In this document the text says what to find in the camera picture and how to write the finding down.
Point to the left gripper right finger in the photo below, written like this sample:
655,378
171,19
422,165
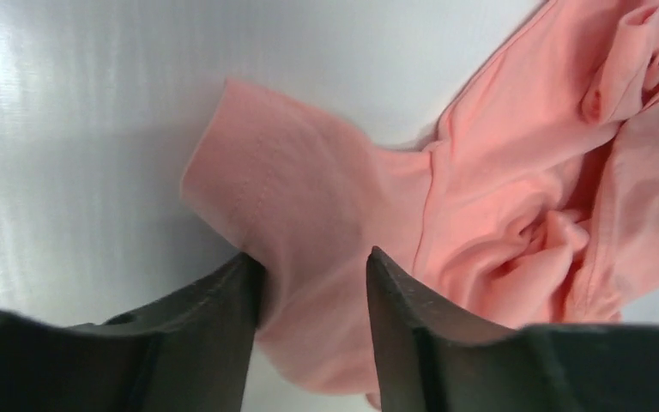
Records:
432,355

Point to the pink t shirt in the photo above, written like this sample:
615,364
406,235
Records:
536,201

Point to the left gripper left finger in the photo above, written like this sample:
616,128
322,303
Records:
187,351

